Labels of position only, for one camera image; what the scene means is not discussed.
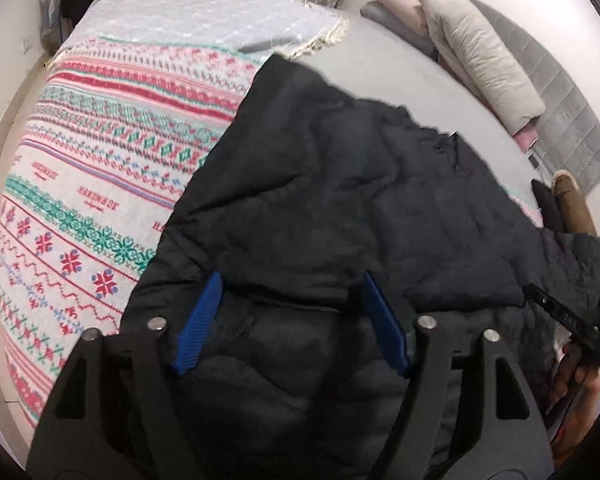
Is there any black quilted puffer jacket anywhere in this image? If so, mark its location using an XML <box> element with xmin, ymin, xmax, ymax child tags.
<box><xmin>121</xmin><ymin>56</ymin><xmax>600</xmax><ymax>479</ymax></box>

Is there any person's right hand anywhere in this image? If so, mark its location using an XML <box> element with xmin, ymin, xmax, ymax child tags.
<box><xmin>550</xmin><ymin>341</ymin><xmax>600</xmax><ymax>462</ymax></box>

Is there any brown folded garment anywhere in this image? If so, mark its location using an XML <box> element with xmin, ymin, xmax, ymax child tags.
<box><xmin>552</xmin><ymin>170</ymin><xmax>597</xmax><ymax>235</ymax></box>

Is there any black folded garment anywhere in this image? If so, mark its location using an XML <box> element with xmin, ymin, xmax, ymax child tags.
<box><xmin>531</xmin><ymin>179</ymin><xmax>565</xmax><ymax>232</ymax></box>

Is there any grey padded headboard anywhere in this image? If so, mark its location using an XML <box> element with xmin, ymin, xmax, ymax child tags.
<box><xmin>469</xmin><ymin>0</ymin><xmax>600</xmax><ymax>193</ymax></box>

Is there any patterned handmade bed blanket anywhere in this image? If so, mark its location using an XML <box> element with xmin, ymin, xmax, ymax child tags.
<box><xmin>0</xmin><ymin>34</ymin><xmax>266</xmax><ymax>430</ymax></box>

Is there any cream white pillow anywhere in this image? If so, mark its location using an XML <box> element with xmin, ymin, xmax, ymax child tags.
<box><xmin>419</xmin><ymin>0</ymin><xmax>546</xmax><ymax>134</ymax></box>

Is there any white quilted bed cover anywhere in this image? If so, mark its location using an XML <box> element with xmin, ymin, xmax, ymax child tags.
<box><xmin>60</xmin><ymin>0</ymin><xmax>349</xmax><ymax>58</ymax></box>

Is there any grey folded blanket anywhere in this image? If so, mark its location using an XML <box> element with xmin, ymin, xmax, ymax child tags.
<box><xmin>360</xmin><ymin>1</ymin><xmax>438</xmax><ymax>61</ymax></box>

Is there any pink pillow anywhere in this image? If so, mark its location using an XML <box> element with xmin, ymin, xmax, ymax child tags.
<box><xmin>376</xmin><ymin>0</ymin><xmax>427</xmax><ymax>29</ymax></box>

